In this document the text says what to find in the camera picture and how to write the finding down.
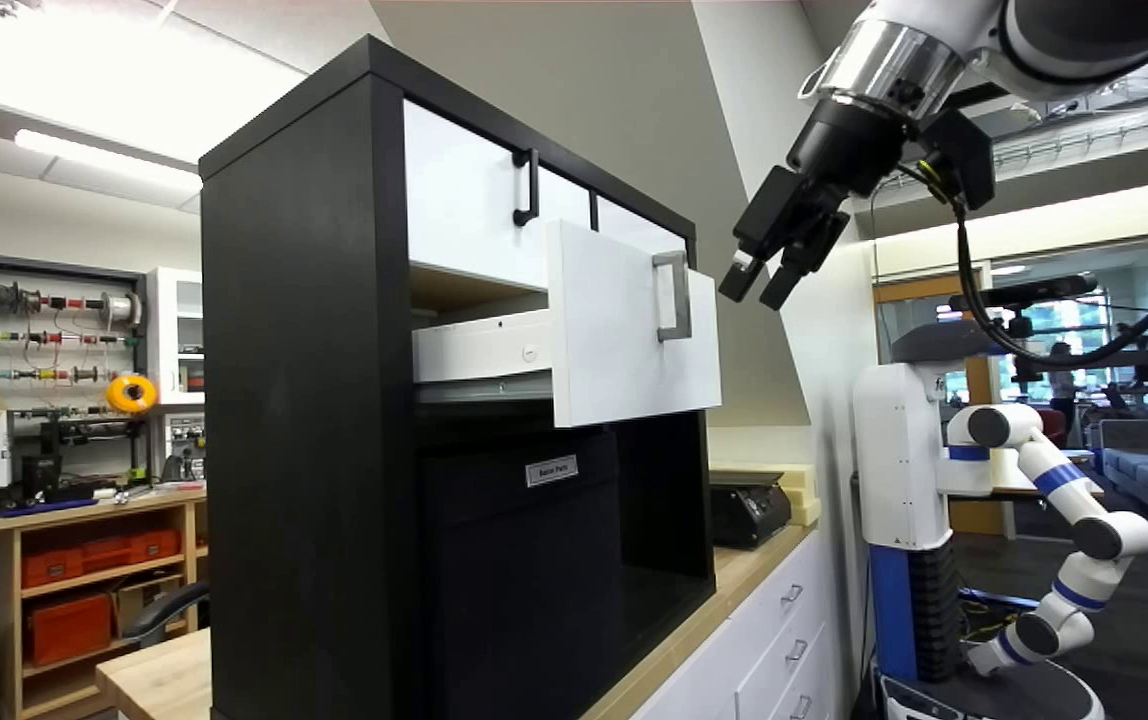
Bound black and white cabinet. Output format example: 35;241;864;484
197;33;724;720

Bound white drawer with grey handle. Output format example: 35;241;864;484
408;218;724;434

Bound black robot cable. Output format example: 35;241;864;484
948;24;1148;379

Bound white bin label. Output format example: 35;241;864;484
519;451;585;494

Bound white wall cabinet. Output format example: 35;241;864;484
149;263;210;407

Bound black drawer handle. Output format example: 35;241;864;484
507;145;545;228

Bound black hose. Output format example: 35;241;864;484
129;576;214;651

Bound yellow foam block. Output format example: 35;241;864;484
785;465;825;534

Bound black bench tools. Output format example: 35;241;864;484
0;403;161;521

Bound white and blue humanoid robot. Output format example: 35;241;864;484
849;316;1148;720

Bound grey storage box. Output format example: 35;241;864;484
111;574;192;639

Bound small red storage box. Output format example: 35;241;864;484
20;593;118;672

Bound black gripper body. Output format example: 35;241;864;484
729;92;903;268

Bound black fabric storage bin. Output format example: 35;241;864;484
416;423;631;720

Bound grey tool pegboard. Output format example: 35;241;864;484
0;247;155;407

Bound grey metal drawer handle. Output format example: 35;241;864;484
646;247;696;347

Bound long red storage box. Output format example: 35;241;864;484
20;521;188;593

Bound yellow tape spool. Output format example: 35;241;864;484
102;369;165;423

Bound white drawer with black handle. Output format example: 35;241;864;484
400;97;602;296

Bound white counter with wooden top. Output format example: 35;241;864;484
93;514;860;720

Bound black desktop device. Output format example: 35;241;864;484
709;467;794;554

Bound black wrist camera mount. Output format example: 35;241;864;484
915;102;1002;212

